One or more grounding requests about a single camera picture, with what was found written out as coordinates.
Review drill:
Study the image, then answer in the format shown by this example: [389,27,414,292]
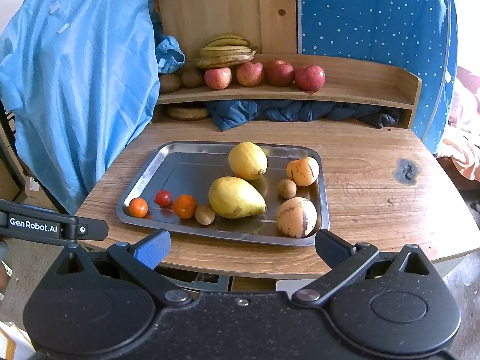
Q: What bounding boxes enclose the yellow lemon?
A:
[228,142,268,181]

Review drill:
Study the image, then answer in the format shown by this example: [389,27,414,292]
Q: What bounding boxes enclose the blue white-dotted cloth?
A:
[296,0,460,156]

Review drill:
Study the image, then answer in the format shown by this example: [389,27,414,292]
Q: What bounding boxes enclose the large striped pale pepino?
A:
[276,197,318,239]

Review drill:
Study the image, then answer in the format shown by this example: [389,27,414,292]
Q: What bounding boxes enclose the dark blue jacket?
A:
[205,99,400,132]

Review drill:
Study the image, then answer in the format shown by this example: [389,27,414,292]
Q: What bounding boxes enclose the metal tray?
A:
[116,140,331,247]

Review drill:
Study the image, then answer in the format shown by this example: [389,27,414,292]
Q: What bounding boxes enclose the small striped yellow pepino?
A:
[286,157,320,187]

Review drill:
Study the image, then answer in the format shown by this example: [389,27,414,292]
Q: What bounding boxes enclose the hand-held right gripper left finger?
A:
[52,229,194,306]

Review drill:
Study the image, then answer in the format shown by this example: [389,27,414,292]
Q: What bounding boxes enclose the yellow banana bunch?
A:
[196,35,259,70]

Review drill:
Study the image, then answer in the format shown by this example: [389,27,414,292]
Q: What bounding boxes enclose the pink blanket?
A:
[437,65,480,192]

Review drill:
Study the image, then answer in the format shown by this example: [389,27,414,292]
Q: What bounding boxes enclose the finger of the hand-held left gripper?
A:
[77,217,109,241]

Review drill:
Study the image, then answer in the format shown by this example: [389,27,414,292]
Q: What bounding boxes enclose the flat brown bread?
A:
[167,106,210,121]

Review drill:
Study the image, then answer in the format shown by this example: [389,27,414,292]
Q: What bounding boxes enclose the red apple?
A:
[236,61,265,87]
[265,60,295,87]
[294,65,326,92]
[204,67,232,91]

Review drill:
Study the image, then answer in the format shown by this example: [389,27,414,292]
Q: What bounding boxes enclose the small orange tangerine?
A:
[128,197,149,218]

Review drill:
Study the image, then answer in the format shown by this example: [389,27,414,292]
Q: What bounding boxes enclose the light blue hanging garment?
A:
[0,0,162,214]

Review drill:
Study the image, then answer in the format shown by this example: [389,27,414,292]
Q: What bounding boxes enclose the wooden back panel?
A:
[148,0,299,62]

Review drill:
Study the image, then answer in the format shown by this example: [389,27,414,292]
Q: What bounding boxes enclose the white cardboard box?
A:
[0,320,36,360]

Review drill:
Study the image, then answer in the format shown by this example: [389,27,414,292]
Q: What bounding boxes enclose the small brown round fruit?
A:
[194,204,217,226]
[277,178,298,199]

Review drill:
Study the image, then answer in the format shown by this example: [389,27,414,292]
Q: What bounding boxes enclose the wooden desk shelf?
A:
[152,53,422,130]

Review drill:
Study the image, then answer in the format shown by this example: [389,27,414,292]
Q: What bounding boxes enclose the brown cardboard box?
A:
[0,135,27,203]

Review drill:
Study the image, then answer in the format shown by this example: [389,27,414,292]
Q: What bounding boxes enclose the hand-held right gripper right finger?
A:
[290,229,432,306]

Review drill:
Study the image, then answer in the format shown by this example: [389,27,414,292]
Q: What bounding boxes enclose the yellow pear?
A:
[208,176,268,219]

